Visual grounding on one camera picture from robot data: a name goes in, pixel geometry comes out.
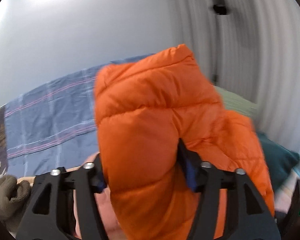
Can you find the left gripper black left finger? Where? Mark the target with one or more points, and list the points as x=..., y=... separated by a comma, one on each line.
x=59, y=196

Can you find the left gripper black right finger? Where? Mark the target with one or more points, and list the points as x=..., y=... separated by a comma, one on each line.
x=247, y=215

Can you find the orange puffer jacket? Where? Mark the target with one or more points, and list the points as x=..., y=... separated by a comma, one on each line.
x=142, y=110

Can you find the olive brown fleece garment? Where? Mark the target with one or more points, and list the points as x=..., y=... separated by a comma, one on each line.
x=14, y=197

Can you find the cream pink fleece blanket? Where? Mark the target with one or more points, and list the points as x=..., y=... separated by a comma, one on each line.
x=283, y=196

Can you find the dark green folded sweatshirt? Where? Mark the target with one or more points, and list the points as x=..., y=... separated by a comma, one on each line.
x=280, y=161

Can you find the pink folded quilted garment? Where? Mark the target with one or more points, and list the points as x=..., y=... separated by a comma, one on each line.
x=109, y=219

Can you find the blue plaid duvet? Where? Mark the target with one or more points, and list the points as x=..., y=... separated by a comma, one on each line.
x=52, y=125

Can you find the light green pillow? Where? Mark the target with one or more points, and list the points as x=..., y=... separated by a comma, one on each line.
x=234, y=102

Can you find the grey window curtain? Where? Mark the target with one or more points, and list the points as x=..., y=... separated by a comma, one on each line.
x=260, y=56

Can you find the black tripod stand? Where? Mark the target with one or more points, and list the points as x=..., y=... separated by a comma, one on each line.
x=219, y=8

